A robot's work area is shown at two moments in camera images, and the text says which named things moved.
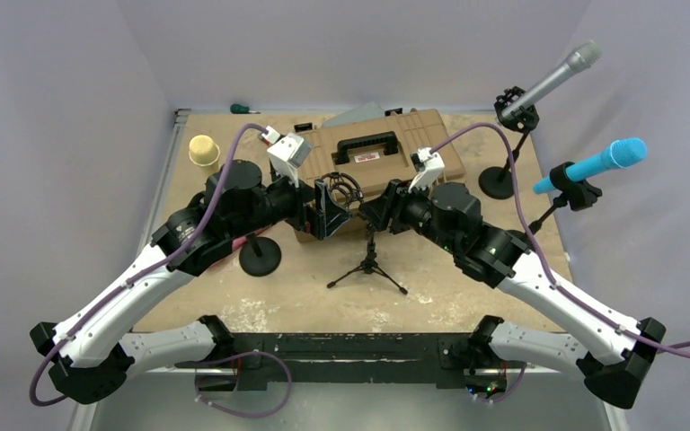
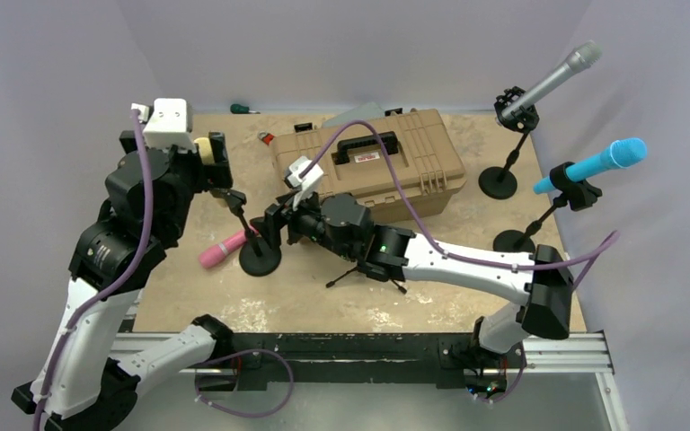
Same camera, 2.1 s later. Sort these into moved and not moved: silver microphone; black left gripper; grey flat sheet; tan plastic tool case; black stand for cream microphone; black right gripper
Moved: black left gripper; black right gripper
Not moved: silver microphone; tan plastic tool case; black stand for cream microphone; grey flat sheet
